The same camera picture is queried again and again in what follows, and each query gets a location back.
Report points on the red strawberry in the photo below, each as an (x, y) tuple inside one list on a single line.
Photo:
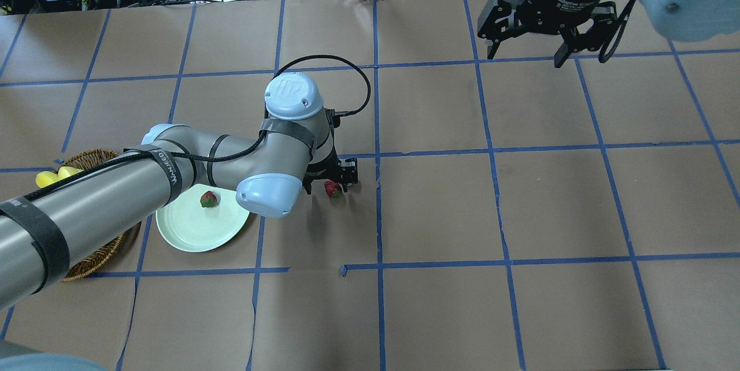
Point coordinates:
[(209, 199)]

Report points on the wicker basket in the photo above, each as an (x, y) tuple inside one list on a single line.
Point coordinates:
[(85, 161)]

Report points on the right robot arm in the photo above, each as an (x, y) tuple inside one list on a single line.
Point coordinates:
[(677, 20)]

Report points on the light green plate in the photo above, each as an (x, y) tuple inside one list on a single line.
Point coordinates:
[(186, 226)]

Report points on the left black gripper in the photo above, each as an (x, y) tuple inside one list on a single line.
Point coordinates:
[(325, 167)]

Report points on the strawberry with green leaves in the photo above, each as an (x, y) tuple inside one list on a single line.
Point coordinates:
[(333, 189)]

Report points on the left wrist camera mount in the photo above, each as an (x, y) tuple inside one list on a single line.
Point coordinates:
[(333, 119)]

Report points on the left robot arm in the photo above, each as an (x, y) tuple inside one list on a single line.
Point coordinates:
[(48, 230)]

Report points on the yellow banana bunch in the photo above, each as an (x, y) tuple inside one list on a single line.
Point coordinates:
[(46, 178)]

